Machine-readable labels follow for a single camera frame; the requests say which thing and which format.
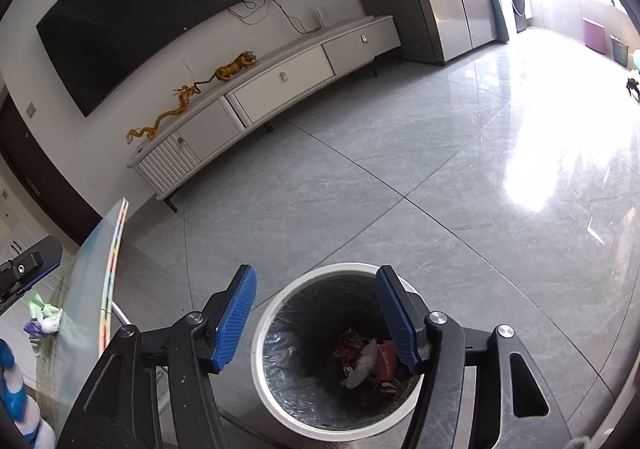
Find dark brown entrance door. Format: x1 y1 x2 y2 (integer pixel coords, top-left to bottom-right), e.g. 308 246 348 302
0 93 102 246

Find black wall television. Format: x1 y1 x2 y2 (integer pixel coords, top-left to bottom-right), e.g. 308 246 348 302
36 0 304 118

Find blue white striped fuzzy cloth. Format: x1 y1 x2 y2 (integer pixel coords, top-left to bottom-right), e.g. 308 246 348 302
0 338 57 449

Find golden tiger figurine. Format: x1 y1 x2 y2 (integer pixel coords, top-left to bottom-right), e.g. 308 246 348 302
215 52 259 81

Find red snack packet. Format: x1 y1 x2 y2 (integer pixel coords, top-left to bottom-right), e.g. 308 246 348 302
333 326 367 366

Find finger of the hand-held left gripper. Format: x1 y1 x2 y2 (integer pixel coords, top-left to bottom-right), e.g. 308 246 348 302
0 236 64 304

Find television cables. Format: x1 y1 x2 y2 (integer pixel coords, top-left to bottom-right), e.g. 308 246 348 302
227 0 321 36

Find landscape printed table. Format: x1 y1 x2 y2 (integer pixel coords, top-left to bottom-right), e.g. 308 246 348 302
34 196 132 436

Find white trash can black liner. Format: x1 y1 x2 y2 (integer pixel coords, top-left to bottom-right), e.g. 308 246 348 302
251 263 427 441

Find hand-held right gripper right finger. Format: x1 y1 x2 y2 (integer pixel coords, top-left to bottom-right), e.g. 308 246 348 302
375 265 571 449

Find white tissue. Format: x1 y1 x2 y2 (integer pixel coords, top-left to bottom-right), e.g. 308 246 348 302
341 337 382 389

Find teal bin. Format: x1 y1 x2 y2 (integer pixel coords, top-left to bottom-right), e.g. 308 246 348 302
609 34 632 68

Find purple bin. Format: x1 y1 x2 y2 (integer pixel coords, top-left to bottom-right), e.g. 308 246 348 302
582 16 614 53

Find white television cabinet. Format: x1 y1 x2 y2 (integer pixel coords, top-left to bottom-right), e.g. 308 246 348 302
128 15 401 213

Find pink plastic wrapper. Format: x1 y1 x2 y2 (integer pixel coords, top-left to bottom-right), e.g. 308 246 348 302
374 340 402 381

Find golden dragon figurine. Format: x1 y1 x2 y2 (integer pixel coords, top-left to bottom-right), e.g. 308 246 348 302
126 84 202 141

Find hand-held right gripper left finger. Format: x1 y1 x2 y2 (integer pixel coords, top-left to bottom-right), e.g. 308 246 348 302
55 264 257 449

